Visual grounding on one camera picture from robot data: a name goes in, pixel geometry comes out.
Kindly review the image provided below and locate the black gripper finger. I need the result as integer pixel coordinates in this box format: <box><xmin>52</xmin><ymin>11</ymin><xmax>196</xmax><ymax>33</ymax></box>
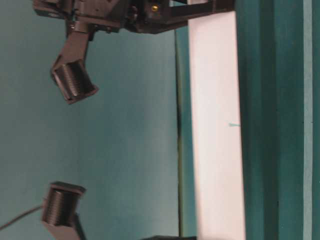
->
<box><xmin>142</xmin><ymin>235</ymin><xmax>197</xmax><ymax>240</ymax></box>

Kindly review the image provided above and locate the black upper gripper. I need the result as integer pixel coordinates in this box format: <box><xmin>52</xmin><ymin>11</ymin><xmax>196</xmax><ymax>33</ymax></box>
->
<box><xmin>117</xmin><ymin>0</ymin><xmax>236</xmax><ymax>34</ymax></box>

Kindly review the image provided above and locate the white wooden board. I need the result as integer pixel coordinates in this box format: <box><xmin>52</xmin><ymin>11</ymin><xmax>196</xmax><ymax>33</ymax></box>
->
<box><xmin>188</xmin><ymin>0</ymin><xmax>246</xmax><ymax>240</ymax></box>

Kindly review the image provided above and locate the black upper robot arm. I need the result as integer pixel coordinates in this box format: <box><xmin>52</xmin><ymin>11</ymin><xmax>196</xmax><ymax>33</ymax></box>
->
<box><xmin>32</xmin><ymin>0</ymin><xmax>237</xmax><ymax>104</ymax></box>

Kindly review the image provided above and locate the grey camera cable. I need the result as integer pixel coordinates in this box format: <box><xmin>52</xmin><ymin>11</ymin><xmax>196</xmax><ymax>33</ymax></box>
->
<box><xmin>0</xmin><ymin>203</ymin><xmax>46</xmax><ymax>230</ymax></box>

